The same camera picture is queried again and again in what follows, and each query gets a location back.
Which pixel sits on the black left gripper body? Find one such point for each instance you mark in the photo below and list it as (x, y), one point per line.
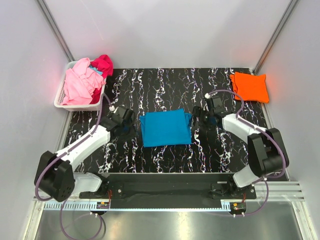
(129, 130)

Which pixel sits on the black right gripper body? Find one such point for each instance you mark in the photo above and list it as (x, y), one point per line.
(205, 118)

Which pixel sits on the blue t shirt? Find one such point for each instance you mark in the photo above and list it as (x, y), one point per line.
(166, 128)

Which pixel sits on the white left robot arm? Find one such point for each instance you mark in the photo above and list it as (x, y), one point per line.
(55, 174)

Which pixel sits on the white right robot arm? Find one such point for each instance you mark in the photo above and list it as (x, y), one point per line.
(265, 147)

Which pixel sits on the white plastic laundry basket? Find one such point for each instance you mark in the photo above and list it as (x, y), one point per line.
(60, 95)

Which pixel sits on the folded orange t shirt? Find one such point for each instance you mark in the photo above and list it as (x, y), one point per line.
(250, 87)

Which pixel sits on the light blue garment in basket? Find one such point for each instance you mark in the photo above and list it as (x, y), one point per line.
(96, 70)

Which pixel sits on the light pink t shirt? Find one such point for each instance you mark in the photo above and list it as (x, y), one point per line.
(80, 83)

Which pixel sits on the magenta t shirt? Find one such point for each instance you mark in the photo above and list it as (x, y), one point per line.
(104, 64)

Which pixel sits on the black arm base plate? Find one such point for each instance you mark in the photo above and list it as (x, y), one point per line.
(167, 203)

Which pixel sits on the aluminium frame rail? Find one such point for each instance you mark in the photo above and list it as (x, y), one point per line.
(275, 190)

